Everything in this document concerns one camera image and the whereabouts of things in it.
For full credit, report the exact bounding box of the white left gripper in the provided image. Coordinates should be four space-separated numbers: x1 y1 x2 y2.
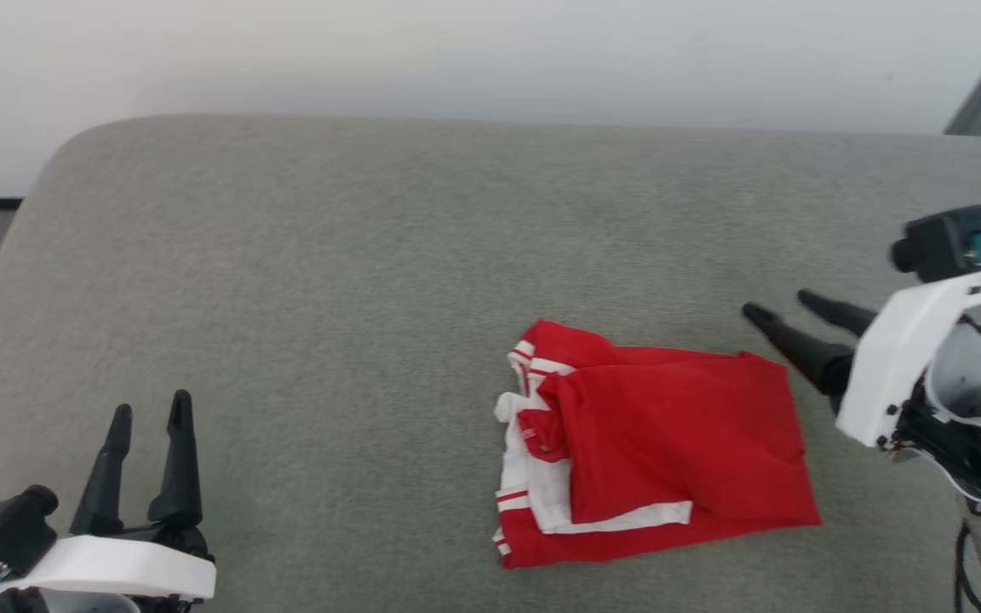
0 390 217 613

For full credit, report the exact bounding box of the red white Bulls jersey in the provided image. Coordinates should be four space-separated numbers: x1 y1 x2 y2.
490 318 823 570

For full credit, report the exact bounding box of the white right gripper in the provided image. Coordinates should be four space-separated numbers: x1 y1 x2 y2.
741 266 981 450

